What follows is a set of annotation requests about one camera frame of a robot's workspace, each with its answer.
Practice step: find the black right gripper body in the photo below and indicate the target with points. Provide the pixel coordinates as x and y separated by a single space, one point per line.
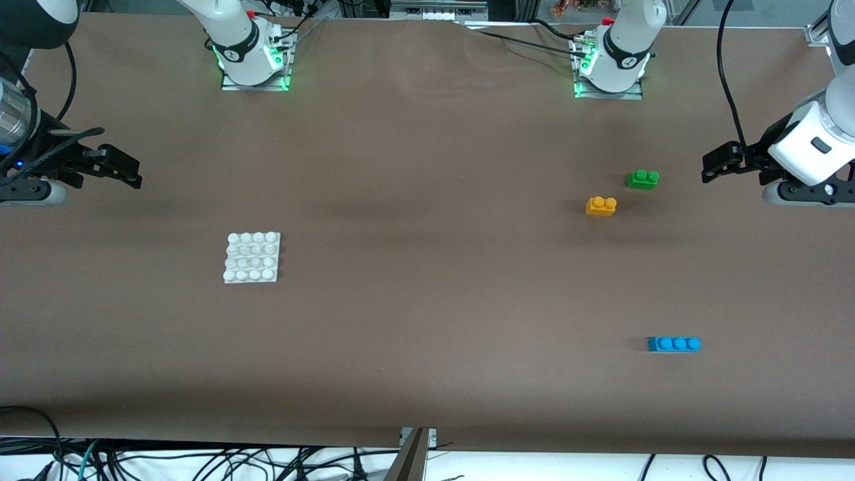
55 157

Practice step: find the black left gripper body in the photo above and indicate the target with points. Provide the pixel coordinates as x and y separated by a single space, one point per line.
756 160

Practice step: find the yellow two-stud block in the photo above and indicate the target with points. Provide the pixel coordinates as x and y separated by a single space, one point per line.
600 209

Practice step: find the white studded base plate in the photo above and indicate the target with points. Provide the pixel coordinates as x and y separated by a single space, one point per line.
252 260

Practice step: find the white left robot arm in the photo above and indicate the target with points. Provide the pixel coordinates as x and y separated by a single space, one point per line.
805 133

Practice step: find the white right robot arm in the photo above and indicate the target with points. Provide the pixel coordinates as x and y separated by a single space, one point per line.
237 40

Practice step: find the green two-stud block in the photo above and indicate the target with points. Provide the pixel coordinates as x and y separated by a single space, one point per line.
641 182

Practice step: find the blue three-stud block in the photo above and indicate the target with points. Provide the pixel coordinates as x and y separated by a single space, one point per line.
671 345

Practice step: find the brown table cover sheet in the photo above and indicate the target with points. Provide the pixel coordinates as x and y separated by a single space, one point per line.
427 167

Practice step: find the grey white power strip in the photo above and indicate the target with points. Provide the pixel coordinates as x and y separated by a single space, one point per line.
437 13

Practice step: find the dark metal pole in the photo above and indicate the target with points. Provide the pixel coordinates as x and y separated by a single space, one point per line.
409 464

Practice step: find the aluminium frame profile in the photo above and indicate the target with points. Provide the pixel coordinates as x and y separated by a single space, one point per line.
816 35

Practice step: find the small metal bracket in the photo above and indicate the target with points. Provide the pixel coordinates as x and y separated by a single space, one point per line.
433 437

